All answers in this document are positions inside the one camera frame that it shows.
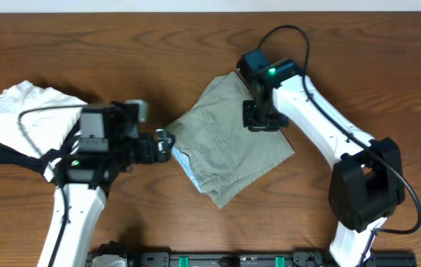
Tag white folded garment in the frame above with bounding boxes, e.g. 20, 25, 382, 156
0, 81, 85, 158

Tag black folded garment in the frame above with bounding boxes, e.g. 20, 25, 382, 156
0, 122, 79, 182

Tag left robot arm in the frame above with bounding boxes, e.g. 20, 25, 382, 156
39, 100, 175, 266

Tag grey-green shorts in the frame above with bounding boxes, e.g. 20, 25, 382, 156
166, 72, 294, 208

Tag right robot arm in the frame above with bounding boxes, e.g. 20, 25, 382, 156
237, 48, 405, 266

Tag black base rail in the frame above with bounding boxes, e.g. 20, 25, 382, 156
85, 240, 419, 267

